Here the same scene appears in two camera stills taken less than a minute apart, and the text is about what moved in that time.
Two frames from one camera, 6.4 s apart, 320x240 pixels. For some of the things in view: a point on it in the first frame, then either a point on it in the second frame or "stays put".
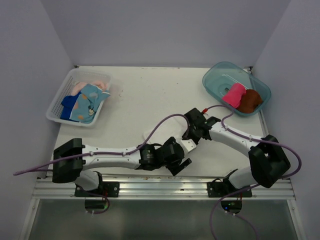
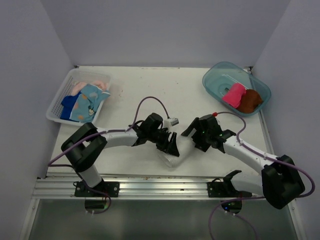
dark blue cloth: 68,102 stays put
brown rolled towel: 249,101 stays put
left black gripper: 174,169 -> 172,149
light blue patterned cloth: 87,103 stays put
